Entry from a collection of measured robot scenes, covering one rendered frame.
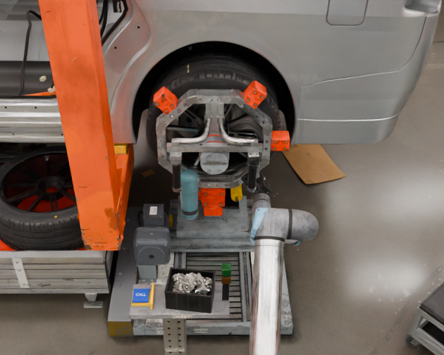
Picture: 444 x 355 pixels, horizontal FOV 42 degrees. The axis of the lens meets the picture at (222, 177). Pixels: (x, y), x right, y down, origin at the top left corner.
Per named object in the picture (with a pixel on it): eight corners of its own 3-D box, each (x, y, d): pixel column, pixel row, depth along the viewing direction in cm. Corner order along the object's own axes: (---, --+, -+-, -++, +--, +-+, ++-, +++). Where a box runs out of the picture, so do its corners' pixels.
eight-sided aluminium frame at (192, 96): (266, 180, 296) (274, 89, 261) (267, 189, 291) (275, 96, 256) (160, 180, 294) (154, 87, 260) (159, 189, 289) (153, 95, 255)
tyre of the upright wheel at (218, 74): (288, 58, 280) (152, 43, 273) (294, 82, 262) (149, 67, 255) (265, 164, 321) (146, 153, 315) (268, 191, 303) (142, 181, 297)
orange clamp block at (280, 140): (268, 141, 282) (287, 141, 282) (270, 151, 276) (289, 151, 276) (270, 129, 277) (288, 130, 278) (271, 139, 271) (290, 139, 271)
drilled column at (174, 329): (187, 348, 285) (185, 294, 258) (186, 366, 277) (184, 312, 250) (166, 349, 284) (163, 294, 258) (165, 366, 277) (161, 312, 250)
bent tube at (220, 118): (254, 122, 266) (256, 102, 259) (257, 147, 251) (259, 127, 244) (216, 122, 265) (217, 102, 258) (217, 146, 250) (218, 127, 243)
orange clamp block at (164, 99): (178, 97, 265) (163, 85, 260) (177, 106, 258) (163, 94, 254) (168, 106, 268) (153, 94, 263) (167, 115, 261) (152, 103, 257)
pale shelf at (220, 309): (228, 287, 261) (228, 283, 259) (229, 318, 248) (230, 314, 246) (133, 288, 260) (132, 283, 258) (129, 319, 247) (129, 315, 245)
